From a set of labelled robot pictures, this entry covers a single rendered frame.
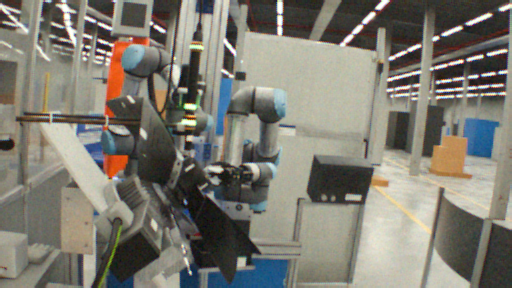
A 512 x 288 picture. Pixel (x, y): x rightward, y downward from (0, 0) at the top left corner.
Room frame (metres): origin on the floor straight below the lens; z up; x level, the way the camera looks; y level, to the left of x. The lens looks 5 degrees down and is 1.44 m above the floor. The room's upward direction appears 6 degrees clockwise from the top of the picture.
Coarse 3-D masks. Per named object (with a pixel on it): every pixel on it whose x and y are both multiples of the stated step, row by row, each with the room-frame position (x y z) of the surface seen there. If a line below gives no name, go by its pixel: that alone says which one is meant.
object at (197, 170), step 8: (184, 160) 1.28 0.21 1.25; (192, 160) 1.26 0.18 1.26; (184, 168) 1.25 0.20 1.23; (192, 168) 1.25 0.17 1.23; (200, 168) 1.25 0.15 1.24; (184, 176) 1.24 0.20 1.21; (192, 176) 1.24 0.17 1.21; (200, 176) 1.25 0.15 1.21; (208, 176) 1.35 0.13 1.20; (160, 184) 1.23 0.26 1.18; (176, 184) 1.25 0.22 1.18; (184, 184) 1.24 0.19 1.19; (192, 184) 1.24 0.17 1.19; (200, 184) 1.25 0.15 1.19; (208, 184) 1.27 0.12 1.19; (168, 192) 1.22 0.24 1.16; (176, 192) 1.25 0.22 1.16; (184, 192) 1.25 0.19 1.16; (176, 200) 1.22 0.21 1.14; (184, 200) 1.29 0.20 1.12; (184, 208) 1.26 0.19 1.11
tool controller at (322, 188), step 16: (320, 160) 1.81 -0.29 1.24; (336, 160) 1.84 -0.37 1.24; (352, 160) 1.87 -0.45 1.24; (320, 176) 1.79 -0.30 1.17; (336, 176) 1.80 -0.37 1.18; (352, 176) 1.81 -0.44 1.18; (368, 176) 1.83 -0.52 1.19; (320, 192) 1.81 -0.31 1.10; (336, 192) 1.83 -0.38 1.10; (352, 192) 1.84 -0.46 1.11
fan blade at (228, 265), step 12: (204, 204) 1.19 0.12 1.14; (216, 204) 1.13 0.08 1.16; (204, 216) 1.19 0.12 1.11; (216, 216) 1.12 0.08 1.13; (204, 228) 1.18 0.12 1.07; (216, 228) 1.13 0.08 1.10; (228, 228) 1.05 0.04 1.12; (204, 240) 1.18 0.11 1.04; (216, 240) 1.13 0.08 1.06; (228, 240) 1.06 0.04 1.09; (216, 252) 1.13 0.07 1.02; (228, 252) 1.07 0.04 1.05; (216, 264) 1.14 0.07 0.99; (228, 264) 1.08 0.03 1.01; (228, 276) 1.09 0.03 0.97
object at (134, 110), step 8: (136, 96) 1.42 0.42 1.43; (112, 104) 1.30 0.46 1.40; (120, 104) 1.33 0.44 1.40; (128, 104) 1.35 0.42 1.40; (136, 104) 1.38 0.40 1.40; (152, 104) 1.45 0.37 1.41; (112, 112) 1.28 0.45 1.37; (120, 112) 1.30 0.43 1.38; (128, 112) 1.33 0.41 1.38; (136, 112) 1.35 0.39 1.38; (128, 128) 1.29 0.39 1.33; (136, 128) 1.31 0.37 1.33; (168, 128) 1.39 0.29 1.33; (136, 136) 1.29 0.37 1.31
